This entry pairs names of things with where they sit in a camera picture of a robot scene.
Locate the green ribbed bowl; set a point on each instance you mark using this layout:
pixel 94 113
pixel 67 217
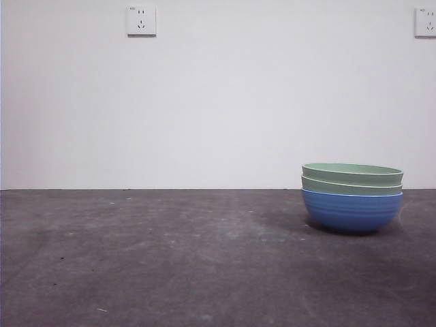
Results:
pixel 351 175
pixel 351 189

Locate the blue ribbed bowl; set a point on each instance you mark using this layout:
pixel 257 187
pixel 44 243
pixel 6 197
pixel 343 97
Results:
pixel 352 214

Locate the white wall socket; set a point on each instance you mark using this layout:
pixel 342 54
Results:
pixel 425 23
pixel 142 20

